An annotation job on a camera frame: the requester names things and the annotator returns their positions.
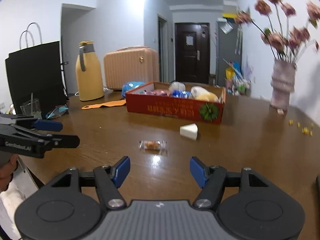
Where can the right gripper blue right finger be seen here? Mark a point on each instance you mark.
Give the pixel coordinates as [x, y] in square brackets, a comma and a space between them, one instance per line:
[211, 181]

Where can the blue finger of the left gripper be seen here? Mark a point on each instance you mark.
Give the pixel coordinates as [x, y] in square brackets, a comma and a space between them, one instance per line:
[47, 125]

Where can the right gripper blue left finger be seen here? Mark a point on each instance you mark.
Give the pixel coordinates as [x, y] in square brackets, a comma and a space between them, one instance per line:
[108, 179]

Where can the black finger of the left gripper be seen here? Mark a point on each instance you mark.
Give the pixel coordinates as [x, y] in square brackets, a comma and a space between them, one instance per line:
[61, 141]

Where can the white wedge makeup sponge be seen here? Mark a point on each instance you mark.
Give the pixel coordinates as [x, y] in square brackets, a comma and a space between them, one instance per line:
[189, 131]

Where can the blue tissue packet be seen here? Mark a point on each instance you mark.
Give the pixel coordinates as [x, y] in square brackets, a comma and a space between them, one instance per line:
[181, 94]

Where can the purple satin scrunchie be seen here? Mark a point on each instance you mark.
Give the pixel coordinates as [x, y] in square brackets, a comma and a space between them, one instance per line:
[157, 92]

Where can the person's left hand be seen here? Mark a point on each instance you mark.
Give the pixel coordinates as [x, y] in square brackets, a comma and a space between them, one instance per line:
[7, 171]

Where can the clear drinking glass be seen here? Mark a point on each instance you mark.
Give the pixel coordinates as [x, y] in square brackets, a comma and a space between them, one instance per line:
[32, 108]

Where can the blue crumpled wrapper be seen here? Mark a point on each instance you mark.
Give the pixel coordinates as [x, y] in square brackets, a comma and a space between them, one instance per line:
[57, 112]

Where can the black paper shopping bag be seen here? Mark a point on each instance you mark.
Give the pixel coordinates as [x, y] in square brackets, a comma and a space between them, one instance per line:
[35, 72]

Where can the wrapped snack packet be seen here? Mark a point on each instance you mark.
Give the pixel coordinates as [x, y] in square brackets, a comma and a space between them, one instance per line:
[153, 145]

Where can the red cardboard pumpkin box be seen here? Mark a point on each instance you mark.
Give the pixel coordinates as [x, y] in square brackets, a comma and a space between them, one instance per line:
[139, 100]

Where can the yellow thermos jug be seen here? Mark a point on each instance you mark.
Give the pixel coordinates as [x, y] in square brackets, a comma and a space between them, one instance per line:
[88, 73]

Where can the white yellow plush cat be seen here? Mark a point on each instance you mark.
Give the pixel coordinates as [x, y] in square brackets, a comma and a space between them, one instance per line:
[199, 93]

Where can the blue wet wipes pack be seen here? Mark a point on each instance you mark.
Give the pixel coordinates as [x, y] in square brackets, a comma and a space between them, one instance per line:
[129, 86]

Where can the fallen rose petal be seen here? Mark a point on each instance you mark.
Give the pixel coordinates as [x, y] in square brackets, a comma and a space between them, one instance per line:
[280, 112]

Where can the white mesh bath sponge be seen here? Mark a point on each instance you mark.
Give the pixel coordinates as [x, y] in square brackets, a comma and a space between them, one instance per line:
[176, 86]

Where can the yellow dustpan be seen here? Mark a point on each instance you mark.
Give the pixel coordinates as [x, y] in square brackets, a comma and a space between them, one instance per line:
[229, 73]

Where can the peach hard-shell suitcase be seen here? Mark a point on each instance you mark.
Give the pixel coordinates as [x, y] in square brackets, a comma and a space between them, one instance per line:
[139, 63]

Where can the pink textured vase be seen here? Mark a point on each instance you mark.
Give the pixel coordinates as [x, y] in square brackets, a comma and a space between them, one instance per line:
[282, 83]

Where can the grey refrigerator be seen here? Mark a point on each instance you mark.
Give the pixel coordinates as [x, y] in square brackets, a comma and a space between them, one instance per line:
[226, 41]

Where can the dark brown entrance door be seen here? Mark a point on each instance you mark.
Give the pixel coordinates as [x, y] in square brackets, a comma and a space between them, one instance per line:
[192, 52]

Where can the yellow box on fridge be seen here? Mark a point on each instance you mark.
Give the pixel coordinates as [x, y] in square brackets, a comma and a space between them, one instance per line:
[228, 15]

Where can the dried pink roses bouquet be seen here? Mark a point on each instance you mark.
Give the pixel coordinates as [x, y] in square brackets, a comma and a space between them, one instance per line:
[288, 43]

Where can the wire storage cart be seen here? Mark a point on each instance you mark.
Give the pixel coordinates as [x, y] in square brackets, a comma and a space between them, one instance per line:
[241, 87]

